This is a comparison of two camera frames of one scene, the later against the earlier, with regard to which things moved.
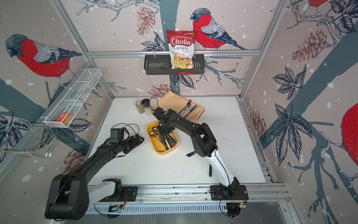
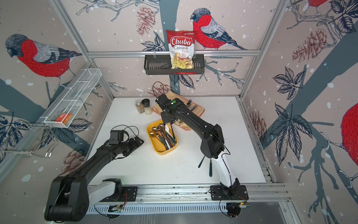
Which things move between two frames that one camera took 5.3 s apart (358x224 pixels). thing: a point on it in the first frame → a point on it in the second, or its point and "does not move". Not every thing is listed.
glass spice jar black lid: (146, 103) does not move
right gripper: (163, 134) → (163, 120)
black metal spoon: (190, 153) → (173, 131)
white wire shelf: (62, 110) does not move
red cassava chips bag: (181, 45) does not move
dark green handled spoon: (210, 171) does not move
